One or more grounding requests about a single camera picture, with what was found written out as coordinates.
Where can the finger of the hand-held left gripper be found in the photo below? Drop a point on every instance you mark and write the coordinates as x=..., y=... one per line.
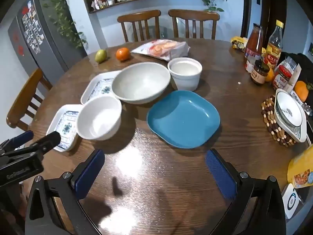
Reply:
x=49, y=140
x=20, y=139

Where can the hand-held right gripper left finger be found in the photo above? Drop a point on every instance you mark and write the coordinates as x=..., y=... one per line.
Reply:
x=89, y=173

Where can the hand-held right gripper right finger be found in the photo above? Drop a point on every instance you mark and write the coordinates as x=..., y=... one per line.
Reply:
x=221, y=173

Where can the white blue patterned rectangular plate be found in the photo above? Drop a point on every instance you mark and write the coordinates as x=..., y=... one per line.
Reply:
x=99, y=85
x=63, y=127

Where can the white round bowl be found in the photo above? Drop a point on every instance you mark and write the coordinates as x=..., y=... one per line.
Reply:
x=97, y=120

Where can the blue square plate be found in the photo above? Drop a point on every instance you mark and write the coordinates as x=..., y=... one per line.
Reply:
x=183, y=120

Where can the white straight-sided deep bowl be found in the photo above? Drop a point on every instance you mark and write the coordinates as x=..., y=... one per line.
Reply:
x=184, y=78

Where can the large speckled grey bowl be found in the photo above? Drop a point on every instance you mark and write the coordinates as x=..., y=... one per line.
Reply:
x=140, y=83

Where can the wooden chair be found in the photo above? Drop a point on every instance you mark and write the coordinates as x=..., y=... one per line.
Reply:
x=27, y=88
x=138, y=17
x=193, y=16

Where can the wooden bead trivet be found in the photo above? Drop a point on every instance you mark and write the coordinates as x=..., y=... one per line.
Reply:
x=269, y=117

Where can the white square device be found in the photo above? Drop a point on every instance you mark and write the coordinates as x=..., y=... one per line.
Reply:
x=291, y=200

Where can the yellow snack bag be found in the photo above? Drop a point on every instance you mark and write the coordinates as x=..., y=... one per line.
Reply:
x=300, y=166

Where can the white leaf patterned dish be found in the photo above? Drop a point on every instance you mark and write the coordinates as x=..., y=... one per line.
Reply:
x=288, y=113

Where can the grey fridge with magnets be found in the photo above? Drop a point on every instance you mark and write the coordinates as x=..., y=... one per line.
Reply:
x=49, y=49

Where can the green pear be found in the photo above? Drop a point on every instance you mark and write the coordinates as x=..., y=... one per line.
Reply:
x=101, y=56

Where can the brown sauce jar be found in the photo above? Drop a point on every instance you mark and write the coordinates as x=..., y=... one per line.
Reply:
x=259, y=73

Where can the red chili sauce jar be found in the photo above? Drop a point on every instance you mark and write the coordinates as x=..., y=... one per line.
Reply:
x=281, y=78

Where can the trailing green plant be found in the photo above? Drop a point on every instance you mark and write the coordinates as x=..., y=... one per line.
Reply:
x=58, y=17

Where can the clear plastic packet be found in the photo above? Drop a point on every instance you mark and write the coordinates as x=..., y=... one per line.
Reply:
x=292, y=64

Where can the yellow black snack packet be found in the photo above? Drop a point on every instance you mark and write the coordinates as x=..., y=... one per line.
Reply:
x=239, y=42

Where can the red sauce bottle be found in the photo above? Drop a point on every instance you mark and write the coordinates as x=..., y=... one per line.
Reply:
x=254, y=44

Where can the yellow capped oil bottle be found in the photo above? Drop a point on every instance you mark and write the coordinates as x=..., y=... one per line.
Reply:
x=274, y=49

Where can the clear snack packet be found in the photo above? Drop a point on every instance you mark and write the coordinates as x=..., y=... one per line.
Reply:
x=161, y=47

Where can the dark wooden door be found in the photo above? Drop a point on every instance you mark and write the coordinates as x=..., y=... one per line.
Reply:
x=273, y=12

